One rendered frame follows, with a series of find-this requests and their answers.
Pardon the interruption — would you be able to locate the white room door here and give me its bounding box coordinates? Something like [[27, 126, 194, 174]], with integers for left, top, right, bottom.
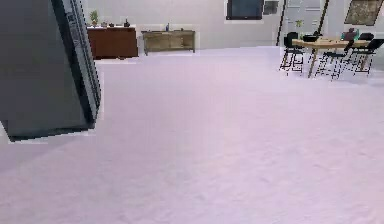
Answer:
[[276, 0, 330, 47]]

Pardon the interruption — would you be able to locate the dark red laptop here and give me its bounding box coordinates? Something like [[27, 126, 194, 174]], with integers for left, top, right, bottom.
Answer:
[[343, 29, 358, 42]]

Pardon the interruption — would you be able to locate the light wooden dining table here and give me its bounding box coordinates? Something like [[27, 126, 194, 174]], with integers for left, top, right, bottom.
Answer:
[[292, 37, 372, 79]]

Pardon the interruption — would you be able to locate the green house plant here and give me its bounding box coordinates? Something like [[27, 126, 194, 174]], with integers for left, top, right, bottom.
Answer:
[[88, 9, 100, 28]]

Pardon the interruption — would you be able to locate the dark framed window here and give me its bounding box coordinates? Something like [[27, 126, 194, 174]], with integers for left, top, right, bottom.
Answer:
[[226, 0, 265, 21]]

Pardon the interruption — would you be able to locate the reddish brown sideboard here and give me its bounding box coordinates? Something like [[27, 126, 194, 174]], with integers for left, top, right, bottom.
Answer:
[[86, 25, 139, 61]]

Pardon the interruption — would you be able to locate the small grey framed picture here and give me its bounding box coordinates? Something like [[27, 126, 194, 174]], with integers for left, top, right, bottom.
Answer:
[[263, 0, 279, 16]]

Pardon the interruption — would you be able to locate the grey fridge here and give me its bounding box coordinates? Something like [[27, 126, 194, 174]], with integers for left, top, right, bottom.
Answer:
[[0, 0, 102, 143]]

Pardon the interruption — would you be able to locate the brown framed painting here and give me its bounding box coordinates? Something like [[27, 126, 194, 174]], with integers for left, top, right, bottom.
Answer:
[[344, 0, 384, 27]]

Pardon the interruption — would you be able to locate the olive wooden console table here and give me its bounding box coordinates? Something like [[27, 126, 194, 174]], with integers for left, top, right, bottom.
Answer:
[[141, 29, 197, 56]]

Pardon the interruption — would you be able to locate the black pot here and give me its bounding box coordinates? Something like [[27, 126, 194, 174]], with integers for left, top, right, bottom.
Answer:
[[302, 33, 320, 43]]

